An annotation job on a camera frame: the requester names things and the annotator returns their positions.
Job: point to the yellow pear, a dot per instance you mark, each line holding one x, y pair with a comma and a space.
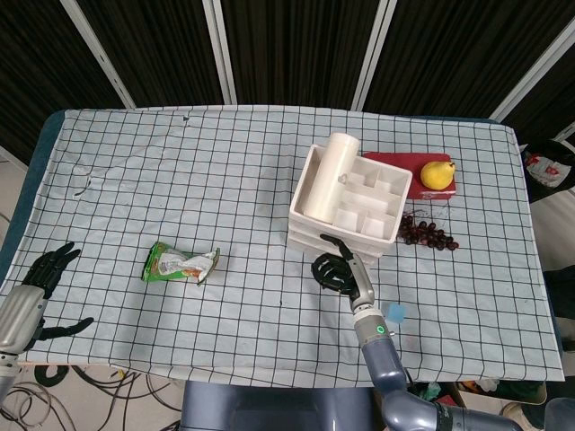
436, 176

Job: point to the light blue block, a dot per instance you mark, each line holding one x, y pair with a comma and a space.
397, 313

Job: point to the black bag with red print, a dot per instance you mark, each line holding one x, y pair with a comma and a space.
548, 173

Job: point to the white partition post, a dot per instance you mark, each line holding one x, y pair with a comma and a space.
534, 72
101, 58
373, 49
220, 49

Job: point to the crumpled green snack bag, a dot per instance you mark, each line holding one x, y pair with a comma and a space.
173, 265

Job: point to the clear plastic container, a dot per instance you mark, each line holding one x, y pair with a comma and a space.
310, 238

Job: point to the white plastic tube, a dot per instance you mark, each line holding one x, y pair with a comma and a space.
330, 179

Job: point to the blue-grey robot torso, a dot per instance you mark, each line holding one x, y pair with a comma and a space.
269, 404

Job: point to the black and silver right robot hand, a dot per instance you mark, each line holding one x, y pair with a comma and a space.
361, 283

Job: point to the red flat box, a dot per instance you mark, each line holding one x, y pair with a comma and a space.
395, 164

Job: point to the white shoe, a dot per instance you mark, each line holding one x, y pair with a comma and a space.
516, 413

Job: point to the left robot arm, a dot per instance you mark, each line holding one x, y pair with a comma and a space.
6, 372

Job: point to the white compartment organizer tray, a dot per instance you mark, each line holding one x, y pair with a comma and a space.
314, 197

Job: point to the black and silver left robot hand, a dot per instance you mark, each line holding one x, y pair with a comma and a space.
22, 314

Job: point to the blue table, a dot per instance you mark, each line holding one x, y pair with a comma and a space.
33, 170

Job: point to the dark red grape bunch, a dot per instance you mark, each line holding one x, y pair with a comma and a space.
422, 235

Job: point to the white black checked tablecloth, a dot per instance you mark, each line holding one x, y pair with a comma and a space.
179, 179

